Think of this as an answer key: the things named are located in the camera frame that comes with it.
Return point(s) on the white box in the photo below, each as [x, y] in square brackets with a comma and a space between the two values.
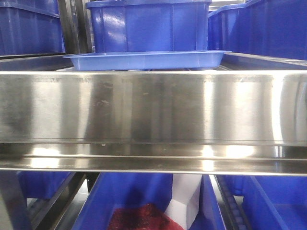
[184, 204]

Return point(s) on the blue plastic tray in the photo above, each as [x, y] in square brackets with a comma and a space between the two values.
[204, 59]

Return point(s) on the blue bin upper left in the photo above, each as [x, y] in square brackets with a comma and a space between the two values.
[30, 27]

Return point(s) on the blue bin upper centre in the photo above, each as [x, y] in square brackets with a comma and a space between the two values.
[149, 25]

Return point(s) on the blue bin lower centre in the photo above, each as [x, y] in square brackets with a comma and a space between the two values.
[132, 190]

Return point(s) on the stainless steel shelf rail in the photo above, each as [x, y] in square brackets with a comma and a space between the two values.
[210, 122]

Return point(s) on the blue bin upper right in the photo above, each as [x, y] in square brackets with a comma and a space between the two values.
[275, 28]

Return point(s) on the blue bin lower right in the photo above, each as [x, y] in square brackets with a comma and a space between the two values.
[270, 202]

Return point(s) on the blue bin lower left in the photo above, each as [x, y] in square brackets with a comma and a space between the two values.
[40, 185]

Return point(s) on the dark red cloth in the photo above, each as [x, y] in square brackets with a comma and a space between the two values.
[147, 217]

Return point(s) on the blue bin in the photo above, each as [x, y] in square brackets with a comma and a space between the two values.
[149, 25]
[270, 202]
[275, 28]
[40, 185]
[132, 190]
[30, 27]

